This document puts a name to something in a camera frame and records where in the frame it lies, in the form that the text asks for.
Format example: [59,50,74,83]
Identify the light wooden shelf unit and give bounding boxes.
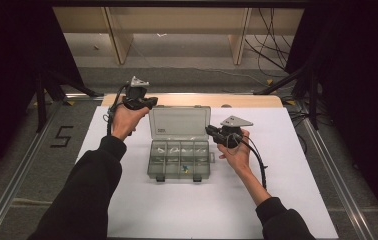
[52,6,305,67]

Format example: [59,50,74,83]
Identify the black cables beside table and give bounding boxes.
[281,95,315,155]

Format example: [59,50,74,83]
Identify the black curtain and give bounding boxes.
[285,0,378,231]
[0,0,86,191]

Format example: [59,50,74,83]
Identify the aluminium floor rail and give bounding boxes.
[64,93,105,101]
[0,99,65,240]
[300,116,376,240]

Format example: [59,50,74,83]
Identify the left hand-held gripper black cable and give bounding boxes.
[102,82,129,137]

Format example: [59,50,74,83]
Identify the black metal stand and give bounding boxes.
[34,68,105,134]
[252,61,322,132]

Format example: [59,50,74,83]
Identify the person's right hand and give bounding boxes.
[216,129,255,178]

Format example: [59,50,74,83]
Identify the black floor cables bundle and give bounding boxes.
[244,7,294,78]

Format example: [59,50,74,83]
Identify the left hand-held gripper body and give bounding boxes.
[122,75,151,111]

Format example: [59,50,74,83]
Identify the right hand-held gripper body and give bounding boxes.
[217,115,254,150]

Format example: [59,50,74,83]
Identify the clear grey plastic compartment box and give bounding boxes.
[146,104,217,184]

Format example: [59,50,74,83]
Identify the right hand-held gripper black cable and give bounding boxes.
[226,132,269,191]

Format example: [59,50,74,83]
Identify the white table sheet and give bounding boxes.
[76,105,340,240]

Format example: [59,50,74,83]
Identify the person's left hand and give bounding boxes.
[111,101,151,141]

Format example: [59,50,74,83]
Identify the light wooden table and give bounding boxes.
[100,93,284,109]

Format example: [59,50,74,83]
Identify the hand-held gripper black cable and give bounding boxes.
[102,82,129,137]
[226,132,269,191]

